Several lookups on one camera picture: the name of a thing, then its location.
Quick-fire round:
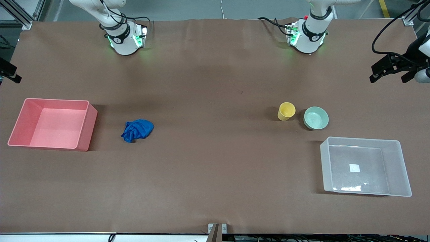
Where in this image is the mint green bowl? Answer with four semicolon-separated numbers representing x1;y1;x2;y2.
304;107;329;130

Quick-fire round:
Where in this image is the yellow plastic cup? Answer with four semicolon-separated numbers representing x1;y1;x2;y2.
277;102;296;121

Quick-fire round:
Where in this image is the blue cloth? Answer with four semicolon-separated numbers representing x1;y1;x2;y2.
121;119;155;144

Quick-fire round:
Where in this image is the pink plastic bin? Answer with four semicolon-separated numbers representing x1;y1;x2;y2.
7;98;98;152

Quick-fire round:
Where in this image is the clear plastic bin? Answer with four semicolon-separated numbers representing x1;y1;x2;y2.
320;136;413;197

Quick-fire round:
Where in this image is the white table edge strip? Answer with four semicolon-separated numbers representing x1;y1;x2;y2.
0;233;209;242

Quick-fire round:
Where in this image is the brown table cover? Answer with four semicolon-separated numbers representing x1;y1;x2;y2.
0;17;430;235

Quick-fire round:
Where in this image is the aluminium frame post with bracket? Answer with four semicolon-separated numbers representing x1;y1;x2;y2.
0;0;46;30
401;0;425;27

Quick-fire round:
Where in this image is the black left arm base cable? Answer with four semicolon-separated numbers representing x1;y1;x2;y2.
257;16;293;38

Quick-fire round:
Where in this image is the black arm base cable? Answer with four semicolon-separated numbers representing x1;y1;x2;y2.
99;0;156;38
257;16;293;38

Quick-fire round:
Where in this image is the black right arm base cable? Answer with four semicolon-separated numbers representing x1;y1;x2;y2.
99;0;156;38

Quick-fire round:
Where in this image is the grey metal table edge bracket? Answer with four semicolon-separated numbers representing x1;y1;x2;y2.
208;223;228;242

